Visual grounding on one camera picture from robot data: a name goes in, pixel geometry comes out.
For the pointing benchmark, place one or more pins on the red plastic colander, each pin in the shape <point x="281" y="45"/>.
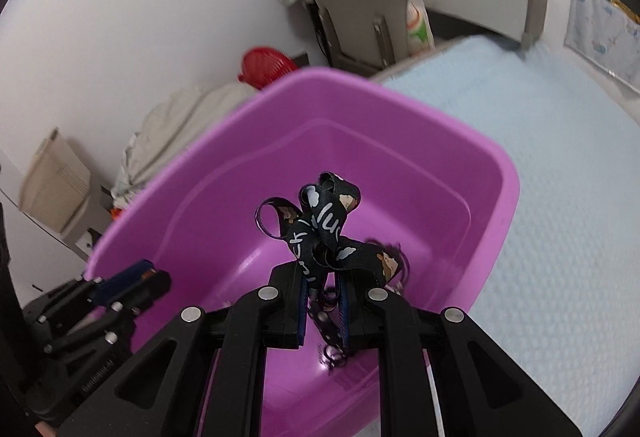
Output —
<point x="265" y="64"/>

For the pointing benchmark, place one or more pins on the light blue fleece blanket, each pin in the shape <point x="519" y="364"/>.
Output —
<point x="565" y="192"/>

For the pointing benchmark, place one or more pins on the pile of beige clothes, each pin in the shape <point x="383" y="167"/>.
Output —
<point x="180" y="137"/>

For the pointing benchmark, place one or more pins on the blue printed hanging cloth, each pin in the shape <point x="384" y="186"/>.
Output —
<point x="605" y="42"/>

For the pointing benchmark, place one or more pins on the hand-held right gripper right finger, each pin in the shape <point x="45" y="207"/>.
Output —
<point x="342" y="312"/>

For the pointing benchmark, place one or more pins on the purple plastic basin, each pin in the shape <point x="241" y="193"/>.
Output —
<point x="400" y="177"/>

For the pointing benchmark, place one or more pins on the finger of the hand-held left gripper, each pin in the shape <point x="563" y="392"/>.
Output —
<point x="125" y="279"/>
<point x="157" y="289"/>

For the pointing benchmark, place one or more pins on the white plastic bag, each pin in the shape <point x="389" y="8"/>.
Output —
<point x="419" y="17"/>

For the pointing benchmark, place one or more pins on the beige paper bag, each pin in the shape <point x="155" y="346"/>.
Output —
<point x="52" y="182"/>

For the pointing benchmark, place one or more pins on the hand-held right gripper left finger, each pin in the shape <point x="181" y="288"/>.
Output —
<point x="300" y="312"/>

